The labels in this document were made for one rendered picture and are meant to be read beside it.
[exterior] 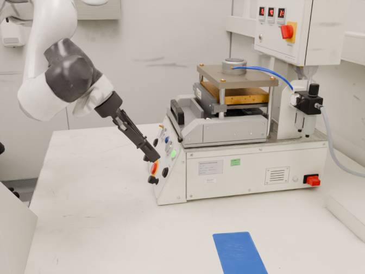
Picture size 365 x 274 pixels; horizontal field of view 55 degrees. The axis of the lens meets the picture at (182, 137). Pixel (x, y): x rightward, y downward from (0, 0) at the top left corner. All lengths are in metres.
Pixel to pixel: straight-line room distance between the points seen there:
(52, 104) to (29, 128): 1.81
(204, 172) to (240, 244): 0.24
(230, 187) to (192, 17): 1.68
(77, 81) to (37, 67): 0.17
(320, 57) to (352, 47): 0.38
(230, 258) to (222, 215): 0.18
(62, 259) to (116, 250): 0.13
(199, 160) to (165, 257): 0.30
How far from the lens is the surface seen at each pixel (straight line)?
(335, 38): 1.09
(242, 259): 0.90
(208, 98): 1.05
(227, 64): 1.11
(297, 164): 1.15
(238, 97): 1.06
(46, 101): 0.87
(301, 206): 1.12
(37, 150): 2.73
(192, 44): 2.58
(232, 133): 1.02
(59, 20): 1.00
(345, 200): 1.11
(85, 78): 0.85
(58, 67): 0.85
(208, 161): 1.03
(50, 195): 1.20
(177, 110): 1.07
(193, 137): 0.99
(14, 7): 1.17
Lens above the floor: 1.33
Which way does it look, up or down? 22 degrees down
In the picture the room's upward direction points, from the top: straight up
